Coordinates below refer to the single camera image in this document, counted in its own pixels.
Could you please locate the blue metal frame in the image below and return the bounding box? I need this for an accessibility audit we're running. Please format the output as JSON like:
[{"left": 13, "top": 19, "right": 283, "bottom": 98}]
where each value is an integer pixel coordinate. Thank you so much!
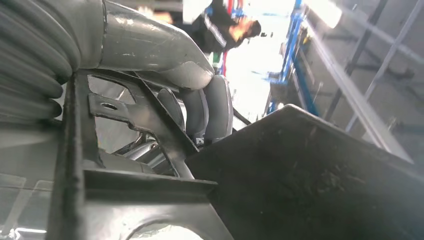
[{"left": 264, "top": 0, "right": 321, "bottom": 117}]

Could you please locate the person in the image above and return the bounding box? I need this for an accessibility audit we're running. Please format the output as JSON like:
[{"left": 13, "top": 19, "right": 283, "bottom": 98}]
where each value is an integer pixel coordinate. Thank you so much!
[{"left": 190, "top": 0, "right": 263, "bottom": 56}]

